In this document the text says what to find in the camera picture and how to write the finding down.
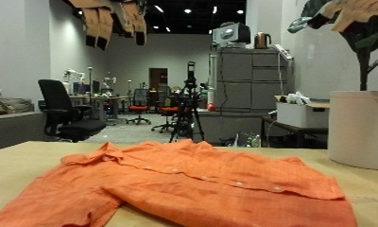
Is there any copper kettle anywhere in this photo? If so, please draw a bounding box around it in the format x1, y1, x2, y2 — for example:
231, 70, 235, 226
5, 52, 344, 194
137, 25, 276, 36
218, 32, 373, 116
252, 31, 272, 50

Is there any black camera tripod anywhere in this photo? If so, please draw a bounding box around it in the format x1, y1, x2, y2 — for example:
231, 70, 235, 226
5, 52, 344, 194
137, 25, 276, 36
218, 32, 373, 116
167, 61, 206, 145

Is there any black hanging cable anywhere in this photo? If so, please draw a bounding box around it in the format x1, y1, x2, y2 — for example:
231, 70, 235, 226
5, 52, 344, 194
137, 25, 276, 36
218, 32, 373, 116
218, 46, 228, 112

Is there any grey sofa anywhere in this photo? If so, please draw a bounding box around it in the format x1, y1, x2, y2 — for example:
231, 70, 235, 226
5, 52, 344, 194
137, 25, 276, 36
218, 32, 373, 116
0, 96, 48, 152

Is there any orange seat office chair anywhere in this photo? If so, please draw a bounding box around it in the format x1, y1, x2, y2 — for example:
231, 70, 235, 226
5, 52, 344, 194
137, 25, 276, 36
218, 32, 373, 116
150, 94, 180, 133
125, 88, 153, 126

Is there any background work desk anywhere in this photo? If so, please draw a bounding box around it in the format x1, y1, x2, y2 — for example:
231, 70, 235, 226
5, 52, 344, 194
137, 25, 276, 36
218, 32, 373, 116
68, 94, 130, 123

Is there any white storage box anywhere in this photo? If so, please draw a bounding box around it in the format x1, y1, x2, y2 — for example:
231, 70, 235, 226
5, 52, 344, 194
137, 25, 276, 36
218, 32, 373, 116
275, 100, 331, 129

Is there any brown door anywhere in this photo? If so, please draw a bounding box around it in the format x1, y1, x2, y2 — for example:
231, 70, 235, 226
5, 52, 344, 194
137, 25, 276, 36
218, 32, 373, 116
149, 67, 169, 93

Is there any white crumpled bag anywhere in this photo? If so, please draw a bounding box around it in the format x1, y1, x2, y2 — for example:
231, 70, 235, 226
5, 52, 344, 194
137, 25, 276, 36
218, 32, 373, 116
284, 91, 312, 106

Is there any orange button shirt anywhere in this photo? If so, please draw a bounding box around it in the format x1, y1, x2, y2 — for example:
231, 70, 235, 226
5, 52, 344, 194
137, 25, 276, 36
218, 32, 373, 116
0, 139, 359, 227

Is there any grey box appliance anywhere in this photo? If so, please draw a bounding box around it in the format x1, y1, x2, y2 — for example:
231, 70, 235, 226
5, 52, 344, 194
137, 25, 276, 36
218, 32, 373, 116
211, 22, 251, 48

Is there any black office chair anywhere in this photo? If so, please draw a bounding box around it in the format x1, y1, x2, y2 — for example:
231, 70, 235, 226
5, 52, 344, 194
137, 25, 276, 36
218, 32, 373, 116
36, 79, 106, 144

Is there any brown sofa cushion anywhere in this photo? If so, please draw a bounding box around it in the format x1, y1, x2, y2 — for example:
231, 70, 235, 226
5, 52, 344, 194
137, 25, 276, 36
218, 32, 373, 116
0, 96, 34, 117

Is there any white power strip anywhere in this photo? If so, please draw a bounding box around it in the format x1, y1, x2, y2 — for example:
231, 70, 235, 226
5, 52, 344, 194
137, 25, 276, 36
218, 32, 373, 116
272, 44, 295, 61

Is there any grey drawer cabinet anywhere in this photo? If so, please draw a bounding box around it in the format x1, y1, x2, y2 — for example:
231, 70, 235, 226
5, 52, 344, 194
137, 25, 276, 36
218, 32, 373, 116
215, 46, 295, 113

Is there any white cylindrical plant pot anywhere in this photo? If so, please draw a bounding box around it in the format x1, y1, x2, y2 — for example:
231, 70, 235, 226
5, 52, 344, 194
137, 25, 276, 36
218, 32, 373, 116
325, 90, 378, 171

